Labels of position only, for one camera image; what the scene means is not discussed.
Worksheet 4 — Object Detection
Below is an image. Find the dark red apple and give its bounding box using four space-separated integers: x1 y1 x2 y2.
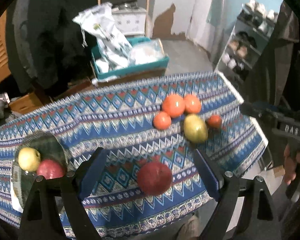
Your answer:
36 159 64 179

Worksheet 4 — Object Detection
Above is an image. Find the green yellow apple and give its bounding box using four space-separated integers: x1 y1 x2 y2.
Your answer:
18 147 41 172

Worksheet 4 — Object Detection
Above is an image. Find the small red orange fruit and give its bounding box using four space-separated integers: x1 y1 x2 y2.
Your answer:
206 114 222 129

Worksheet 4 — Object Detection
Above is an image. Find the red pomegranate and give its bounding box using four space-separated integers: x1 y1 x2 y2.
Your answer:
137 162 172 196

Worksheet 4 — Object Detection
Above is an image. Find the large orange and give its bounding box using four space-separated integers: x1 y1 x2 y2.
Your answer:
162 94 185 118

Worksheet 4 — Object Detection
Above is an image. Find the person's right hand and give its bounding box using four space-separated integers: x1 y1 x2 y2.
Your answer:
283 144 300 185

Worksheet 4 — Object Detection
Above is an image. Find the dark glass plate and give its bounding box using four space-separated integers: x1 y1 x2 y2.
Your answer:
11 131 69 212

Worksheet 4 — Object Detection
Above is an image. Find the blue patterned tablecloth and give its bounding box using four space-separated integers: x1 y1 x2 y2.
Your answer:
0 72 268 239

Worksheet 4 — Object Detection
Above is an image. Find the yellow green mango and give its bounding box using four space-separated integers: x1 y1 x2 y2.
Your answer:
183 114 208 144

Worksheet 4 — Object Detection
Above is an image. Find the wooden drawer box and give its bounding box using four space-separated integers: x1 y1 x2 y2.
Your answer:
9 91 46 114

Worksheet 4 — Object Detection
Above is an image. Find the brown cardboard box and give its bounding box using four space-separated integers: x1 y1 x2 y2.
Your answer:
52 77 94 101

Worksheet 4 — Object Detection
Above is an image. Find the grey shoe rack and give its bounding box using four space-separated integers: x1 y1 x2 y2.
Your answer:
216 0 279 83

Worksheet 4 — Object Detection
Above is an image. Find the grey clothes pile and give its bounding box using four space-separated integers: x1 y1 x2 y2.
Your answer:
0 93 16 126

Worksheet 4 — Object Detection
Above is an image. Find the small orange tangerine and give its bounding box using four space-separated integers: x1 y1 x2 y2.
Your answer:
153 112 172 130

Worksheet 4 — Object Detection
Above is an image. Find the black hanging coat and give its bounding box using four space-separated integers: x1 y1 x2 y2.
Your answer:
6 0 97 98

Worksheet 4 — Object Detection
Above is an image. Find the teal plastic crate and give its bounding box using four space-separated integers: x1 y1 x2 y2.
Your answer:
91 37 170 81

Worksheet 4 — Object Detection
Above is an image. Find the clear plastic bag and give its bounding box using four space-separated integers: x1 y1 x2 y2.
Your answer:
128 39 165 66

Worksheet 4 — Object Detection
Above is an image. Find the white printed plastic bag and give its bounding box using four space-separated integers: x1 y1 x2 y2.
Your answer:
72 2 132 68

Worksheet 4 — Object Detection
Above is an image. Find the white patterned storage box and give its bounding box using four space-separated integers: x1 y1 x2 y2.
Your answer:
112 8 147 36

